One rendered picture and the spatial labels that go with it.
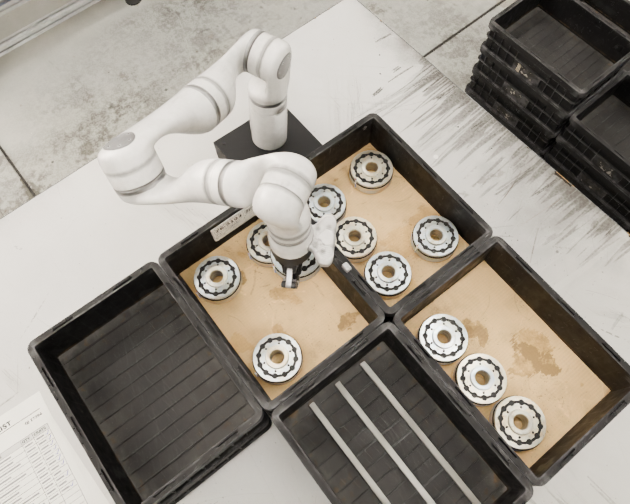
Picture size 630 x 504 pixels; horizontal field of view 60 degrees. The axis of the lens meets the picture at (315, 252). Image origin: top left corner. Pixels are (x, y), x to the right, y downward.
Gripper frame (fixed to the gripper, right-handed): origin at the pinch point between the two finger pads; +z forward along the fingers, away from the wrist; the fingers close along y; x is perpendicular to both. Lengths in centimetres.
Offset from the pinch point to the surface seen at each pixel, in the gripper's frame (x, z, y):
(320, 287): 4.7, 16.9, -2.2
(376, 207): 15.8, 16.9, -23.4
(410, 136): 24, 30, -53
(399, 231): 21.5, 16.9, -17.7
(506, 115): 65, 71, -95
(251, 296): -10.3, 16.9, 1.4
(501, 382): 43.2, 13.8, 15.1
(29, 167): -126, 100, -70
